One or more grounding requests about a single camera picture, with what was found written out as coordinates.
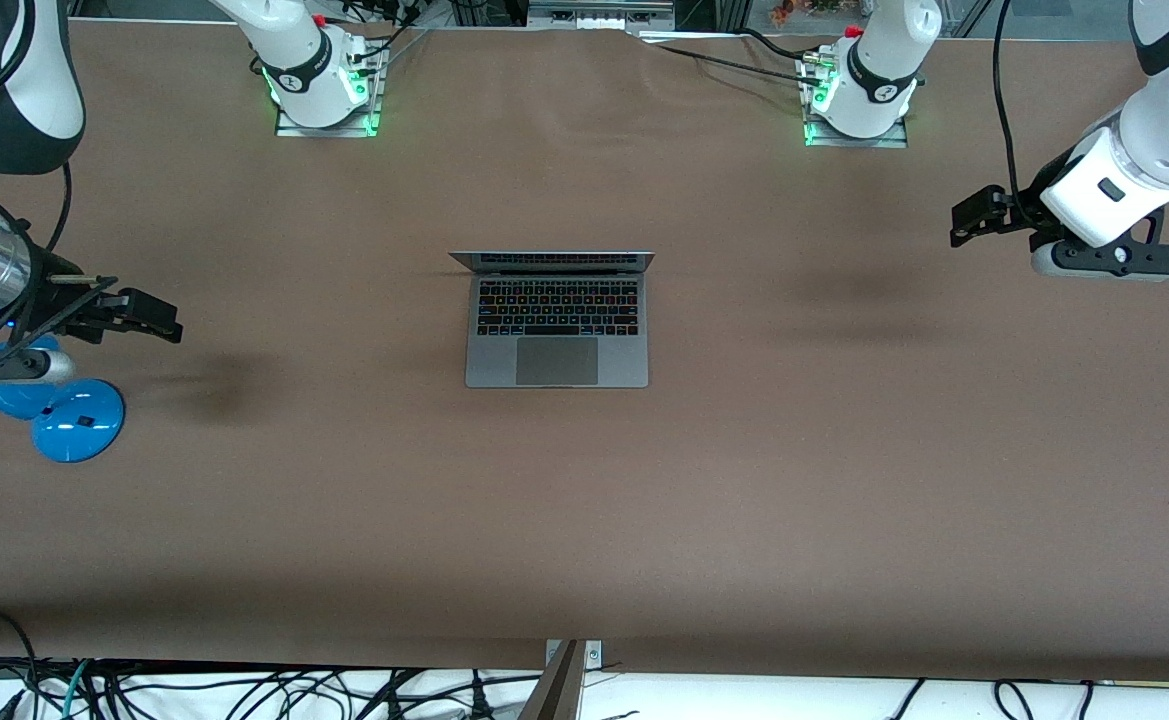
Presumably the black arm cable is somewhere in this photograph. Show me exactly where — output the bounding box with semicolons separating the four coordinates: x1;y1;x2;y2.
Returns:
991;0;1025;206
42;163;74;253

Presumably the black cable on table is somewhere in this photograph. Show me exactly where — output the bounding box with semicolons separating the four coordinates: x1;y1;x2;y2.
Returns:
644;28;825;91

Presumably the orange decorative item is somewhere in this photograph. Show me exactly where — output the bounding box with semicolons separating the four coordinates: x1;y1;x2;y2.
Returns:
768;0;845;27

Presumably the teal cable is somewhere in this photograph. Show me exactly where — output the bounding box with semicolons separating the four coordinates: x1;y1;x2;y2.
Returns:
59;658;93;720

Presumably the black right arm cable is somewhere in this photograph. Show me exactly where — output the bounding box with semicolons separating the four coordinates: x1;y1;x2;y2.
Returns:
42;163;74;253

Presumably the grey aluminium laptop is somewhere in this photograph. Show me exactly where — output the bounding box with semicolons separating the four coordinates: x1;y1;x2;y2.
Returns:
448;250;656;390

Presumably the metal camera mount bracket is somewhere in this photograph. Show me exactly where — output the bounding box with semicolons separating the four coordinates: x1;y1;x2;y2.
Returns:
518;639;604;720

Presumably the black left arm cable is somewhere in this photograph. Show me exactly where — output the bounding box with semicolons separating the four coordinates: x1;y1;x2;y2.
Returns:
991;0;1025;206

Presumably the grey power strip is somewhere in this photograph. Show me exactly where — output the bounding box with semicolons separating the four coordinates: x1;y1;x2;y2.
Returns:
528;0;676;31

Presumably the blue desk lamp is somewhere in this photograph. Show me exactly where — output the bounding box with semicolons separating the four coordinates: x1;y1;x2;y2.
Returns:
0;335;128;464

